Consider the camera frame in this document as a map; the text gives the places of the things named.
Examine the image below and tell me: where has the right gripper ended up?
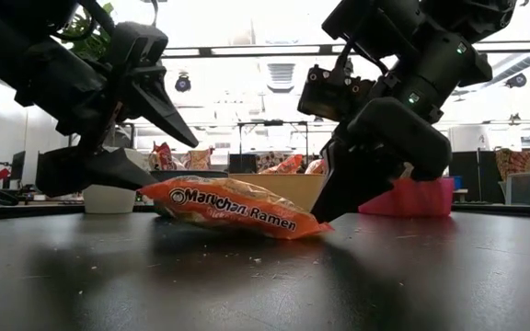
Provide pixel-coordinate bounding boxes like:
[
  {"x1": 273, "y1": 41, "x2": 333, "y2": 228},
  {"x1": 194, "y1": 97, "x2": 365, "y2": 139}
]
[{"x1": 310, "y1": 97, "x2": 453, "y2": 224}]

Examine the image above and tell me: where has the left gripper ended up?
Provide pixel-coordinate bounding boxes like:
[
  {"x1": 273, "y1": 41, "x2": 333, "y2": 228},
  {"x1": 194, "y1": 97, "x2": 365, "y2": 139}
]
[{"x1": 34, "y1": 66, "x2": 200, "y2": 198}]

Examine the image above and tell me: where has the orange Maruchan ramen pack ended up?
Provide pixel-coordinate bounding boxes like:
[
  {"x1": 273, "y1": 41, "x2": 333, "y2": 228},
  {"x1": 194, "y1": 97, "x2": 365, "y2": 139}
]
[
  {"x1": 304, "y1": 158, "x2": 327, "y2": 176},
  {"x1": 136, "y1": 174, "x2": 335, "y2": 241},
  {"x1": 259, "y1": 154, "x2": 304, "y2": 175}
]

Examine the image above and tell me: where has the red Maruchan ramen pack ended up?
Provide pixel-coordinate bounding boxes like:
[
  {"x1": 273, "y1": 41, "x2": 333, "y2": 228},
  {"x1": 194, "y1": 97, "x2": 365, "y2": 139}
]
[
  {"x1": 180, "y1": 146, "x2": 214, "y2": 172},
  {"x1": 148, "y1": 141, "x2": 177, "y2": 172}
]

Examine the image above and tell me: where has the white plant pot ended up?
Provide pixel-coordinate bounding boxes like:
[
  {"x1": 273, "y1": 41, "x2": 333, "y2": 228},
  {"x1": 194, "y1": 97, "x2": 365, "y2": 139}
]
[{"x1": 82, "y1": 145, "x2": 152, "y2": 216}]

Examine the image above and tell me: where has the pink plastic bin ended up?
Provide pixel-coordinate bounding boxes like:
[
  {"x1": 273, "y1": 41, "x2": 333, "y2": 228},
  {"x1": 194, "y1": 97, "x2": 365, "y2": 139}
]
[{"x1": 358, "y1": 177, "x2": 455, "y2": 218}]

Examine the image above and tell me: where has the yellow plastic bin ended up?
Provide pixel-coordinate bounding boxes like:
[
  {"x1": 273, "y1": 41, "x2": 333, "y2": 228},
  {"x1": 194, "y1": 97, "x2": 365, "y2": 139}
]
[{"x1": 227, "y1": 172, "x2": 328, "y2": 213}]

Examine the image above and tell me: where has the black ceiling dome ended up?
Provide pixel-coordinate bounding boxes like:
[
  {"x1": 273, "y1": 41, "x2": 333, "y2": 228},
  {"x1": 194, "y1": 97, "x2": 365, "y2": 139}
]
[
  {"x1": 504, "y1": 72, "x2": 528, "y2": 89},
  {"x1": 174, "y1": 73, "x2": 192, "y2": 94}
]

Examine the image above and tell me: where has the green potted plant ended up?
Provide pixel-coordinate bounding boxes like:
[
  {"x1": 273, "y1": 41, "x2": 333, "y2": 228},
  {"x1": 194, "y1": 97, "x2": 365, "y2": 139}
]
[{"x1": 60, "y1": 2, "x2": 117, "y2": 63}]

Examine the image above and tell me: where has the small dark monitor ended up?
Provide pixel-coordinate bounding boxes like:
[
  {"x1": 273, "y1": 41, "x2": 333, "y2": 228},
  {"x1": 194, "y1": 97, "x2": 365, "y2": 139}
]
[{"x1": 9, "y1": 150, "x2": 28, "y2": 185}]

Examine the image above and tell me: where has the black partition panel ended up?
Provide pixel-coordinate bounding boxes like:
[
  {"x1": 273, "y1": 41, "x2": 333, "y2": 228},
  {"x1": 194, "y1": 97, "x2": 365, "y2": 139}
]
[{"x1": 448, "y1": 150, "x2": 499, "y2": 203}]

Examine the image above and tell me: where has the ceiling air vent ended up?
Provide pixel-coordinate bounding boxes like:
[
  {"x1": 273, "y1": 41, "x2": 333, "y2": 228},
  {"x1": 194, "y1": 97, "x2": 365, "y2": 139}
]
[{"x1": 266, "y1": 63, "x2": 296, "y2": 94}]

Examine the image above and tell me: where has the orange patterned cloth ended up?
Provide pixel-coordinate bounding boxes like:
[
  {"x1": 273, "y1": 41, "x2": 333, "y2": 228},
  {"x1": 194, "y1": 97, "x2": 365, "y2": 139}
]
[{"x1": 494, "y1": 146, "x2": 530, "y2": 181}]

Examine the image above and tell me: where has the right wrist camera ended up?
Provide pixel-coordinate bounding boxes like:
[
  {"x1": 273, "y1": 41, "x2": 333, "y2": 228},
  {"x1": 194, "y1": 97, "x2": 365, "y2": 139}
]
[{"x1": 296, "y1": 63, "x2": 379, "y2": 123}]

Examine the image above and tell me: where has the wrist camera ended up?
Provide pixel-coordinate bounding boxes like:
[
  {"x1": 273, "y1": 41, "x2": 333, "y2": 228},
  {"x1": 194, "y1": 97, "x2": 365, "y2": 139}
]
[
  {"x1": 296, "y1": 63, "x2": 379, "y2": 123},
  {"x1": 108, "y1": 21, "x2": 170, "y2": 77}
]

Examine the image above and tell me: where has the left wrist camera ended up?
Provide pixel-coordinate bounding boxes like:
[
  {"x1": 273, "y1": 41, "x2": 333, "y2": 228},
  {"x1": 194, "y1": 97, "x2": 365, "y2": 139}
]
[{"x1": 108, "y1": 21, "x2": 170, "y2": 77}]

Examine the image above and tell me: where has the overhead frame bar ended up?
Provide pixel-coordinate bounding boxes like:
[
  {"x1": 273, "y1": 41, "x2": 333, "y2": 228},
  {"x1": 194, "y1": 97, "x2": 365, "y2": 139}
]
[{"x1": 161, "y1": 40, "x2": 530, "y2": 57}]

